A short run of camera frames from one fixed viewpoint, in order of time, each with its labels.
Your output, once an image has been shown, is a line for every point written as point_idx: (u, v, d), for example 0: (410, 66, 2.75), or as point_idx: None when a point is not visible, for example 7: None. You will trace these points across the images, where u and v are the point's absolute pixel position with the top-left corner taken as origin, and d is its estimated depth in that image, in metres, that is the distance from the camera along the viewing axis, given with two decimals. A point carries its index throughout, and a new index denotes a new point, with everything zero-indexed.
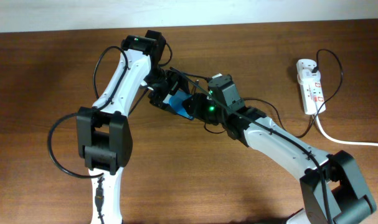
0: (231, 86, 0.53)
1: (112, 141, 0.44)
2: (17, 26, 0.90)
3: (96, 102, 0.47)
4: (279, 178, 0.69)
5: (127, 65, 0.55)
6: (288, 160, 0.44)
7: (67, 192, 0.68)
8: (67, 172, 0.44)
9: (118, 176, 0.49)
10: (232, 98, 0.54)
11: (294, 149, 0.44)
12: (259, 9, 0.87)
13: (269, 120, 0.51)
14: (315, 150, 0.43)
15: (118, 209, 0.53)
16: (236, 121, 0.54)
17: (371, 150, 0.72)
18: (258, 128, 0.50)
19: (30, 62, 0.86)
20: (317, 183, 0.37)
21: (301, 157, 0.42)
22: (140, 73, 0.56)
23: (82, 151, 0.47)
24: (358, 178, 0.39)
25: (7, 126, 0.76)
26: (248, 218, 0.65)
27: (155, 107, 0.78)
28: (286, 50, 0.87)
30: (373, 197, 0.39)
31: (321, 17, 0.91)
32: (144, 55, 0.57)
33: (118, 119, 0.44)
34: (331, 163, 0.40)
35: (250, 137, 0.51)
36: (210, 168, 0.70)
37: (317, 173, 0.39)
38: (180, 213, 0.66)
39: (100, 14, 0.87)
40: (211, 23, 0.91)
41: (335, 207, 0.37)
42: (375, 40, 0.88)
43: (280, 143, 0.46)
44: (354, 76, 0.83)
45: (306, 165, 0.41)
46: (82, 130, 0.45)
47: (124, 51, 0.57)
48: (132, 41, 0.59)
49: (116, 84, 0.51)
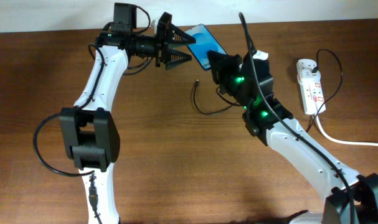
0: (269, 79, 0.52)
1: (99, 138, 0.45)
2: (17, 26, 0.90)
3: (78, 101, 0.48)
4: (279, 178, 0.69)
5: (104, 61, 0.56)
6: (314, 173, 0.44)
7: (68, 192, 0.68)
8: (57, 172, 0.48)
9: (109, 173, 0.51)
10: (266, 91, 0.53)
11: (322, 162, 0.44)
12: (258, 9, 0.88)
13: (297, 124, 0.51)
14: (345, 168, 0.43)
15: (114, 208, 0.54)
16: (258, 117, 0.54)
17: (372, 150, 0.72)
18: (284, 130, 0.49)
19: (29, 61, 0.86)
20: (345, 206, 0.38)
21: (330, 173, 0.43)
22: (118, 67, 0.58)
23: (70, 152, 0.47)
24: None
25: (8, 126, 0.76)
26: (248, 218, 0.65)
27: (154, 107, 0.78)
28: (286, 50, 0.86)
30: None
31: (318, 17, 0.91)
32: (119, 50, 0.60)
33: (101, 114, 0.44)
34: (360, 185, 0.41)
35: (274, 139, 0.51)
36: (210, 168, 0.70)
37: (345, 193, 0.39)
38: (180, 213, 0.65)
39: (100, 14, 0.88)
40: (212, 23, 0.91)
41: None
42: (375, 40, 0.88)
43: (307, 151, 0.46)
44: (354, 76, 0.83)
45: (333, 183, 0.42)
46: (66, 130, 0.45)
47: (99, 47, 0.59)
48: (106, 37, 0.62)
49: (95, 81, 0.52)
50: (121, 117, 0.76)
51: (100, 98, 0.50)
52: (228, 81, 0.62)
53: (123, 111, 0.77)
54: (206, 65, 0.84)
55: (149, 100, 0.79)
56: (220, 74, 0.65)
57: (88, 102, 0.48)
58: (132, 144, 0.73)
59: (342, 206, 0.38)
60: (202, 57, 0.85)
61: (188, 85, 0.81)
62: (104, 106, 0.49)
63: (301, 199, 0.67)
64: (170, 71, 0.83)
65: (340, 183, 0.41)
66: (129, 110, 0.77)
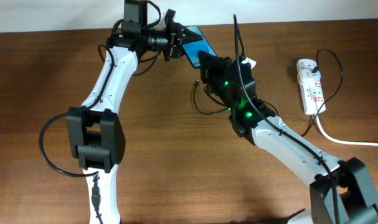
0: (251, 83, 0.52)
1: (104, 138, 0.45)
2: (17, 26, 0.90)
3: (85, 101, 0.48)
4: (279, 178, 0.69)
5: (114, 63, 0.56)
6: (297, 164, 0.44)
7: (68, 192, 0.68)
8: (61, 172, 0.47)
9: (113, 173, 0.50)
10: (250, 94, 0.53)
11: (304, 152, 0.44)
12: (258, 9, 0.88)
13: (279, 120, 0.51)
14: (326, 155, 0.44)
15: (116, 208, 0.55)
16: (243, 117, 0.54)
17: (372, 150, 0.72)
18: (268, 127, 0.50)
19: (30, 61, 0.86)
20: (328, 190, 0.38)
21: (312, 161, 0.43)
22: (127, 68, 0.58)
23: (75, 152, 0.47)
24: (367, 183, 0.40)
25: (7, 126, 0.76)
26: (248, 218, 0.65)
27: (154, 107, 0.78)
28: (286, 50, 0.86)
30: None
31: (317, 17, 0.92)
32: (130, 51, 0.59)
33: (109, 116, 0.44)
34: (342, 170, 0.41)
35: (258, 137, 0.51)
36: (211, 168, 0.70)
37: (327, 179, 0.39)
38: (180, 213, 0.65)
39: (101, 14, 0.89)
40: (211, 23, 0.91)
41: (345, 214, 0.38)
42: (375, 41, 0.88)
43: (289, 143, 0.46)
44: (354, 76, 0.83)
45: (316, 170, 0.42)
46: (73, 130, 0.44)
47: (109, 48, 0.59)
48: (118, 37, 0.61)
49: (104, 81, 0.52)
50: (121, 117, 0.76)
51: (108, 99, 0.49)
52: (215, 83, 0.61)
53: (123, 111, 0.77)
54: (197, 63, 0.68)
55: (149, 100, 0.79)
56: (208, 75, 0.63)
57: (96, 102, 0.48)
58: (132, 144, 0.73)
59: (324, 191, 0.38)
60: (193, 55, 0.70)
61: (188, 85, 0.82)
62: (111, 107, 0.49)
63: (301, 199, 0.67)
64: (171, 72, 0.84)
65: (322, 170, 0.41)
66: (129, 110, 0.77)
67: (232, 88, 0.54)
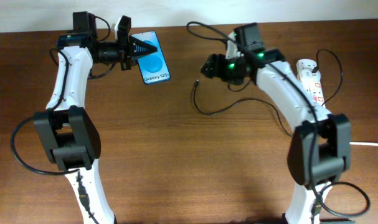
0: (254, 27, 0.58)
1: (77, 135, 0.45)
2: (16, 26, 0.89)
3: (48, 104, 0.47)
4: (279, 178, 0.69)
5: (69, 62, 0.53)
6: (291, 107, 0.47)
7: (68, 192, 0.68)
8: (42, 173, 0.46)
9: (94, 170, 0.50)
10: (253, 38, 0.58)
11: (300, 97, 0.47)
12: (260, 9, 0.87)
13: (286, 67, 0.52)
14: (319, 106, 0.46)
15: (107, 205, 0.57)
16: (253, 59, 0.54)
17: (370, 150, 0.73)
18: (273, 71, 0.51)
19: (28, 61, 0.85)
20: (309, 134, 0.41)
21: (304, 109, 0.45)
22: (84, 66, 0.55)
23: (51, 155, 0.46)
24: (344, 138, 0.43)
25: (7, 126, 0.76)
26: (248, 218, 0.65)
27: (154, 108, 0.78)
28: (286, 50, 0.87)
30: (350, 159, 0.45)
31: (320, 17, 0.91)
32: (82, 48, 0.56)
33: (75, 112, 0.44)
34: (327, 122, 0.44)
35: (263, 78, 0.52)
36: (210, 168, 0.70)
37: (312, 125, 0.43)
38: (181, 213, 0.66)
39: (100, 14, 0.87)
40: (211, 23, 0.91)
41: (316, 159, 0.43)
42: (375, 42, 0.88)
43: (290, 89, 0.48)
44: (354, 77, 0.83)
45: (304, 117, 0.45)
46: (43, 132, 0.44)
47: (60, 50, 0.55)
48: (66, 38, 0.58)
49: (63, 81, 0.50)
50: (121, 117, 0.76)
51: (70, 97, 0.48)
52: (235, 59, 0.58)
53: (123, 111, 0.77)
54: (147, 79, 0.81)
55: (149, 100, 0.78)
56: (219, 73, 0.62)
57: (59, 102, 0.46)
58: (132, 144, 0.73)
59: (306, 134, 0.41)
60: (144, 68, 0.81)
61: (188, 85, 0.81)
62: (77, 104, 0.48)
63: None
64: (171, 71, 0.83)
65: (309, 117, 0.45)
66: (129, 110, 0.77)
67: (237, 38, 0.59)
